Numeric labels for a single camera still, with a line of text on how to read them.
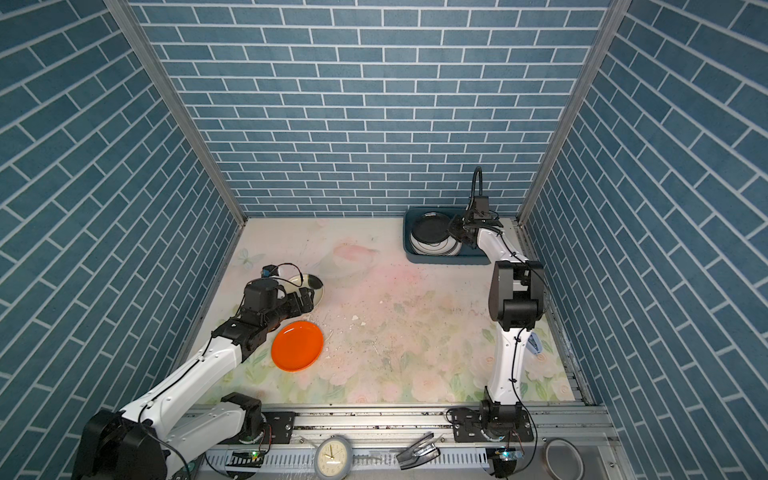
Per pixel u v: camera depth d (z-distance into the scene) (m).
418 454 0.69
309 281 1.02
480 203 0.82
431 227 1.08
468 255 1.08
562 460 0.70
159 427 0.42
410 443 0.74
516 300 0.58
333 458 0.67
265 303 0.64
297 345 0.85
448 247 1.08
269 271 0.74
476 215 0.82
